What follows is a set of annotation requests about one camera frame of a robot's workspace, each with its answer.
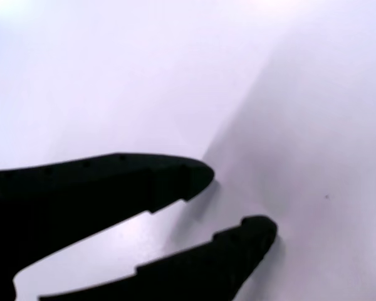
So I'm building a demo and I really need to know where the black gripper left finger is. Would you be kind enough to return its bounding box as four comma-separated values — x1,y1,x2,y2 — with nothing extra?
0,152,215,283

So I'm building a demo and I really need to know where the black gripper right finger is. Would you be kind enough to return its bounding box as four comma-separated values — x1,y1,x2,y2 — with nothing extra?
37,214,279,301

